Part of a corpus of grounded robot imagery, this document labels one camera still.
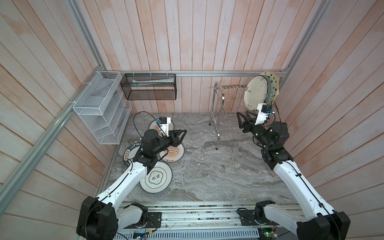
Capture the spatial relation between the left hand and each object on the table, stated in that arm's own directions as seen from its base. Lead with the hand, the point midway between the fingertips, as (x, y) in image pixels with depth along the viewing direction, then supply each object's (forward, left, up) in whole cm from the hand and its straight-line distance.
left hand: (185, 134), depth 74 cm
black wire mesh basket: (+45, +26, -3) cm, 52 cm away
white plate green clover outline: (-12, +16, -28) cm, 35 cm away
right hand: (+6, -27, +11) cm, 30 cm away
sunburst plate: (+4, +8, -28) cm, 29 cm away
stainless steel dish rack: (+45, -32, -17) cm, 58 cm away
